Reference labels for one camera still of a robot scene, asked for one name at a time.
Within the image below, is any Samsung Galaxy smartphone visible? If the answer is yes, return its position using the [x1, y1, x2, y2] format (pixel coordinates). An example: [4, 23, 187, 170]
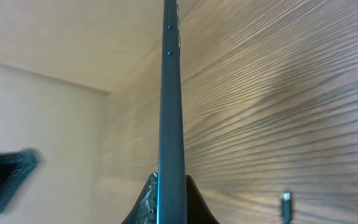
[157, 0, 188, 224]

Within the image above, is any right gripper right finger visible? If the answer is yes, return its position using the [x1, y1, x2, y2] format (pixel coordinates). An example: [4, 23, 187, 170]
[186, 175, 219, 224]

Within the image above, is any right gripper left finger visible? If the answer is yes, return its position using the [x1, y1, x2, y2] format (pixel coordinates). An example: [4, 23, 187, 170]
[122, 172, 158, 224]

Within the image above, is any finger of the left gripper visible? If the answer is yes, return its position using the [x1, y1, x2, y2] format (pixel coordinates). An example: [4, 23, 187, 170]
[0, 148, 40, 214]

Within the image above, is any black USB charging cable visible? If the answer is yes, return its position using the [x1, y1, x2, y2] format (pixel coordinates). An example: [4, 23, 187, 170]
[280, 191, 293, 224]

